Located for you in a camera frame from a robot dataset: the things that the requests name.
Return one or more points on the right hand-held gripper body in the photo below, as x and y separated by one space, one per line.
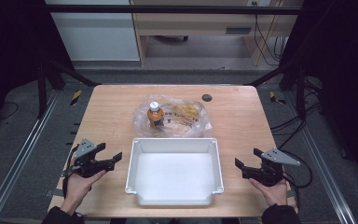
272 169

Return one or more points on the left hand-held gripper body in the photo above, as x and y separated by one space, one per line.
85 149

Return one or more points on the person's right hand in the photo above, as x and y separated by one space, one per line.
272 193

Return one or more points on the person's left hand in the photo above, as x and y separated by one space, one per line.
79 188

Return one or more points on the yellow black hazard tape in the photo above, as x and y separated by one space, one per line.
275 98
76 97

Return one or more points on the orange bottle with white cap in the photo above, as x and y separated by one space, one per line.
155 115

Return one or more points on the white plastic bin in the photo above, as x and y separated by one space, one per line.
174 174

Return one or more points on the black metal stand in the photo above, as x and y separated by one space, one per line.
42 90
300 93

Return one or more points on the clear plastic bag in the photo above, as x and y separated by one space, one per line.
180 124

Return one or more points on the dark round table grommet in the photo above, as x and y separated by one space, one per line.
207 97

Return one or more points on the yellow packet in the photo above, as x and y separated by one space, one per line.
186 109

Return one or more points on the white cabinet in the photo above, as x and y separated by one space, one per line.
96 34

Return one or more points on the black curtain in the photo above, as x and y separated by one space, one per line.
9 46
345 62

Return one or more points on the light wooden desk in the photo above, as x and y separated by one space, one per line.
199 25

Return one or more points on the black metal crossbar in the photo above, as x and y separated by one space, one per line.
167 9

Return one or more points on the aluminium floor rail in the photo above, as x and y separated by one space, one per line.
323 165
18 158

